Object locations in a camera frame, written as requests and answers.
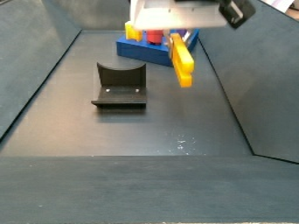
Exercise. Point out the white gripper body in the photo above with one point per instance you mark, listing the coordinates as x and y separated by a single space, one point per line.
171 14

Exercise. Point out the yellow double-square block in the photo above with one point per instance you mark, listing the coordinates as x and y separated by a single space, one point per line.
181 61

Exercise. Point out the blue peg board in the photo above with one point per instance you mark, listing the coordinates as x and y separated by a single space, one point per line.
140 50

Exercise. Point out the red pentagon block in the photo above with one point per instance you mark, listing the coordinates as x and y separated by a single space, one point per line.
155 37

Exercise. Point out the yellow arch block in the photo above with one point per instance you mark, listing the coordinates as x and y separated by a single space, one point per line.
132 34

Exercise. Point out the purple star prism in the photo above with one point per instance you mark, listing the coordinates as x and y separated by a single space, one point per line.
181 32

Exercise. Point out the black curved stand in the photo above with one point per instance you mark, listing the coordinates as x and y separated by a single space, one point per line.
121 86

